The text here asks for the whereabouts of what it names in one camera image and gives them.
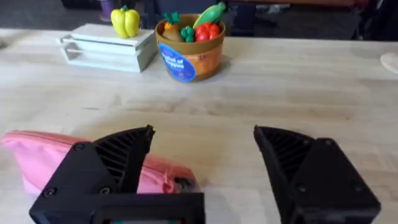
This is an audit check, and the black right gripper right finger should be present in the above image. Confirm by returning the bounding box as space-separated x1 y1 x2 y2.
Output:
253 124 382 224

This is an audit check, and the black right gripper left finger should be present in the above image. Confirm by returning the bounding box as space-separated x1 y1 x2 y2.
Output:
29 124 156 224

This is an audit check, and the pink soft zip bag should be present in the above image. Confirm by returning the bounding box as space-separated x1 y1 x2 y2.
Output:
0 130 199 196

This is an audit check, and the white wooden crate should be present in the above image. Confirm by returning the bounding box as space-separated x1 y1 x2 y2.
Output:
57 23 159 74

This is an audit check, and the white plate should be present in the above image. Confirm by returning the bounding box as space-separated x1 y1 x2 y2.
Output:
379 52 398 75

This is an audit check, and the yellow toy bell pepper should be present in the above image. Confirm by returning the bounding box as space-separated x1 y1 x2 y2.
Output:
110 5 141 39

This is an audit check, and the brown tub of toy vegetables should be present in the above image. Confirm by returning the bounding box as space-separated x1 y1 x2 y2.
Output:
155 2 227 83

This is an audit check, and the purple cup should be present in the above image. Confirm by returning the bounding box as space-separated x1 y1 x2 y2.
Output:
99 0 114 22

